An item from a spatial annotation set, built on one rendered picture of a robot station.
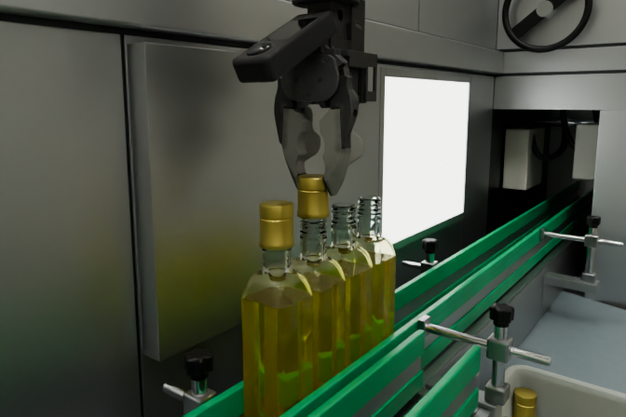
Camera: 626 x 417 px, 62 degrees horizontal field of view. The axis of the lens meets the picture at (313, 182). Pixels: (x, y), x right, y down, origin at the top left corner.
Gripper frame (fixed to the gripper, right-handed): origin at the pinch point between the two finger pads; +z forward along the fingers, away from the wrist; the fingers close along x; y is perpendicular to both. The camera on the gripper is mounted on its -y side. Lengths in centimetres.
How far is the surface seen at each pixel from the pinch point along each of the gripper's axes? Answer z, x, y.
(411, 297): 23.3, 2.6, 31.4
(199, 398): 20.8, 4.8, -12.4
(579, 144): 3, -8, 113
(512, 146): 4, 10, 115
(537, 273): 29, -7, 77
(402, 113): -6.6, 11.6, 44.3
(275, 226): 3.4, -0.7, -7.1
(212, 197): 2.6, 12.1, -3.2
